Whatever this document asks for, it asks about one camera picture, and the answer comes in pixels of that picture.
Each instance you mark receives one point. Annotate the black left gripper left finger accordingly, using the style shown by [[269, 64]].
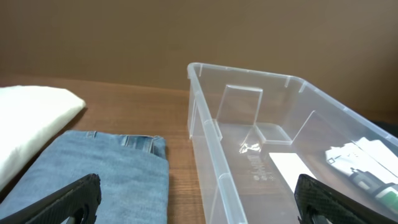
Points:
[[74, 203]]

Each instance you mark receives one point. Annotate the white printed t-shirt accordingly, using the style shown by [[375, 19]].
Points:
[[369, 165]]

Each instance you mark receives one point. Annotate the cream cloth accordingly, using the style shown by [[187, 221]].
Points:
[[30, 116]]

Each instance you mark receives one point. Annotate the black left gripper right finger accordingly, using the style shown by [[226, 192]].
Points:
[[319, 203]]

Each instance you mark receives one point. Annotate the clear plastic storage bin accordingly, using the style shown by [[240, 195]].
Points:
[[254, 133]]

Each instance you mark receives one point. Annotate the blue jeans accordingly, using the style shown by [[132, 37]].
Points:
[[133, 172]]

